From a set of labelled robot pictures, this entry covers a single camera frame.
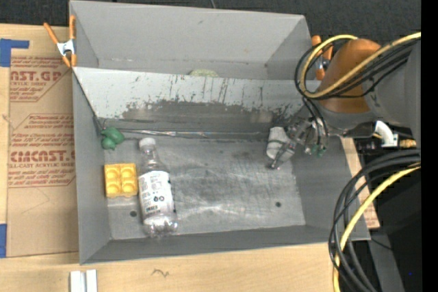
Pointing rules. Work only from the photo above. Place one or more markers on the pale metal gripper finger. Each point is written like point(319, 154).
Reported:
point(280, 155)
point(286, 158)

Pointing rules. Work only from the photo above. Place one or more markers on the white plastic cup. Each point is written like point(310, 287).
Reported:
point(276, 140)

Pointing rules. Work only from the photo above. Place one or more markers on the grey metal bin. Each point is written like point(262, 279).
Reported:
point(222, 178)

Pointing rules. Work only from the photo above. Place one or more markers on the pale green round thing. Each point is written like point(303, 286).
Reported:
point(203, 73)

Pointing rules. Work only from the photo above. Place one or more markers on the clear plastic bottle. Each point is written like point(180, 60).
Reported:
point(155, 191)

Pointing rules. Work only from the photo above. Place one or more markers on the yellow toy brick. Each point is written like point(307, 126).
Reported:
point(120, 181)

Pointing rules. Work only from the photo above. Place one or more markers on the green toy animal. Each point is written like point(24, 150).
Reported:
point(111, 138)

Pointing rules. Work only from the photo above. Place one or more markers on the brown cardboard board red print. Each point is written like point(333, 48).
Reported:
point(37, 208)

